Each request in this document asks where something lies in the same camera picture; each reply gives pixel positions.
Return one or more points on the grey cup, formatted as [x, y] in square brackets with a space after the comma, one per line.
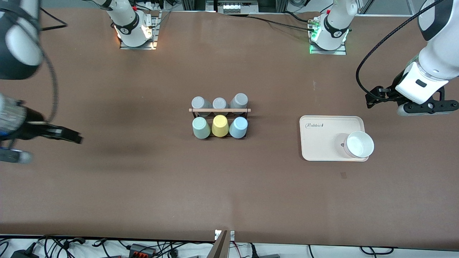
[220, 103]
[239, 100]
[201, 103]

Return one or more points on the light blue cup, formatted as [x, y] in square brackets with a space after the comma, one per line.
[239, 127]

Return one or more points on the aluminium rail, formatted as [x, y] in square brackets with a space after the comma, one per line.
[369, 6]

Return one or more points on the black power adapter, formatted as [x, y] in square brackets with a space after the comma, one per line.
[24, 254]

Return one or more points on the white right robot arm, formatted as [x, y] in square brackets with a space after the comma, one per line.
[125, 18]

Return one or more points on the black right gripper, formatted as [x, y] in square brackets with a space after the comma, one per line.
[31, 129]

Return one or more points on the white label plate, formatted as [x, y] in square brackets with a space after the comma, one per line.
[232, 235]

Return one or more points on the yellow cup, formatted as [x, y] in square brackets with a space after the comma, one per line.
[220, 126]

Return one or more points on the beige rabbit tray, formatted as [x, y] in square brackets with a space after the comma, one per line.
[322, 139]

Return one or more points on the white bowl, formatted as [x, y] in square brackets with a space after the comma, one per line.
[359, 144]

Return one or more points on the pale green cup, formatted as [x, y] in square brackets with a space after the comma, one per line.
[200, 128]

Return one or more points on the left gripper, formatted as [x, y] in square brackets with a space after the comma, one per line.
[390, 93]

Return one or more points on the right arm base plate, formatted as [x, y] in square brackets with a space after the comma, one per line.
[155, 36]

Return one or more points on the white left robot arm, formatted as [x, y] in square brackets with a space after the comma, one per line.
[439, 57]

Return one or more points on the black box orange connectors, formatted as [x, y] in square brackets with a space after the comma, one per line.
[141, 251]

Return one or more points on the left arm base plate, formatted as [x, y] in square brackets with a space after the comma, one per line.
[340, 52]

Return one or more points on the tapered camera post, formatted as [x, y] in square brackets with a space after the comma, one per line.
[219, 247]

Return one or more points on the white power strip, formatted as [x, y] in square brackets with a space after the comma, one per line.
[239, 7]

